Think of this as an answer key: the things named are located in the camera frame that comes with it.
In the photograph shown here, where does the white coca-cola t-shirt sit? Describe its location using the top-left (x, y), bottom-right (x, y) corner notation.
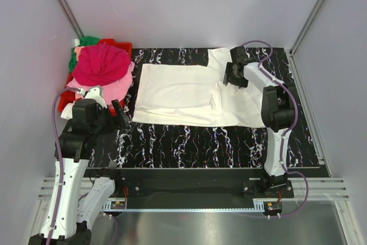
top-left (132, 48), bottom-right (264, 128)

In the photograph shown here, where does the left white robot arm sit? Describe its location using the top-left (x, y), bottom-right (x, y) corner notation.
top-left (29, 99), bottom-right (126, 244)

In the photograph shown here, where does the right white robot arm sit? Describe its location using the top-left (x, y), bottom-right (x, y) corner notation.
top-left (223, 46), bottom-right (298, 197)

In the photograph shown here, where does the white t-shirt in bin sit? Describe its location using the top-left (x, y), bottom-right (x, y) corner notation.
top-left (60, 102), bottom-right (75, 120)

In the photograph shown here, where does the light pink t-shirt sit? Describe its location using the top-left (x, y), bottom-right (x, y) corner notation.
top-left (65, 61), bottom-right (135, 105)

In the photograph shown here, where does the red t-shirt in bin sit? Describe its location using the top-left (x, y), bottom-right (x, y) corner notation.
top-left (58, 91), bottom-right (75, 112)

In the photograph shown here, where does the magenta t-shirt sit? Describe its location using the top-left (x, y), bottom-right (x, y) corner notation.
top-left (72, 43), bottom-right (131, 86)

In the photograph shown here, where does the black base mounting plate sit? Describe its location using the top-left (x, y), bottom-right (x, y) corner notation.
top-left (120, 168), bottom-right (295, 202)

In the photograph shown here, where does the green t-shirt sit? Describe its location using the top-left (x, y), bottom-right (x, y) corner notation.
top-left (68, 36), bottom-right (101, 73)

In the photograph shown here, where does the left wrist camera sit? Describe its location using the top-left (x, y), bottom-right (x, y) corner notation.
top-left (84, 85), bottom-right (108, 108)

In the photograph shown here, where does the left aluminium frame post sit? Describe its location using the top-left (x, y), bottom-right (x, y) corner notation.
top-left (57, 0), bottom-right (84, 38)

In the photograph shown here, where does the aluminium frame post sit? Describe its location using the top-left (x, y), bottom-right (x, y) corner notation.
top-left (290, 0), bottom-right (326, 56)
top-left (57, 0), bottom-right (84, 38)

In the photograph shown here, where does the white slotted cable duct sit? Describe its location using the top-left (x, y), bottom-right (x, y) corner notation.
top-left (103, 198), bottom-right (264, 213)

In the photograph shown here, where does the right aluminium frame post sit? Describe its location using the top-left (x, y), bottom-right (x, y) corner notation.
top-left (290, 0), bottom-right (326, 56)

